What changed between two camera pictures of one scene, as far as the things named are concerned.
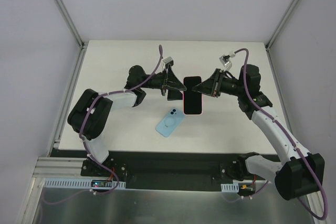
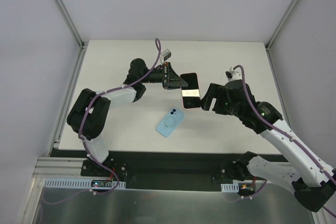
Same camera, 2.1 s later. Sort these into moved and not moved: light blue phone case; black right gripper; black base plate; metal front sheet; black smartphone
Moved: black right gripper; black smartphone
Not moved: metal front sheet; black base plate; light blue phone case
